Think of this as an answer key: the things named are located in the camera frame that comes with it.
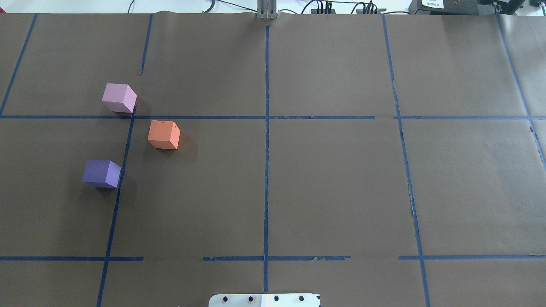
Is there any orange foam cube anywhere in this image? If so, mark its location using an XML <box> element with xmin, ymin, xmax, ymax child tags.
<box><xmin>148</xmin><ymin>120</ymin><xmax>180</xmax><ymax>150</ymax></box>

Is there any light pink foam cube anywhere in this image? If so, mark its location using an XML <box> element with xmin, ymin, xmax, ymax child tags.
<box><xmin>102</xmin><ymin>83</ymin><xmax>138</xmax><ymax>113</ymax></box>

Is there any dark purple foam cube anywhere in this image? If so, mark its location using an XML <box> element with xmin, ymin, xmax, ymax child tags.
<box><xmin>82</xmin><ymin>159</ymin><xmax>121</xmax><ymax>188</ymax></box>

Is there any black device box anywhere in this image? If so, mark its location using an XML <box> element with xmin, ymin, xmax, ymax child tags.
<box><xmin>408</xmin><ymin>0</ymin><xmax>525</xmax><ymax>16</ymax></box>

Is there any grey aluminium frame post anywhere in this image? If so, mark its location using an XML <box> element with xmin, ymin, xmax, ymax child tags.
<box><xmin>256</xmin><ymin>0</ymin><xmax>278</xmax><ymax>20</ymax></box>

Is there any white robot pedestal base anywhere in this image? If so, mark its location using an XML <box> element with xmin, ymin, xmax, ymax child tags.
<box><xmin>208</xmin><ymin>293</ymin><xmax>321</xmax><ymax>307</ymax></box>

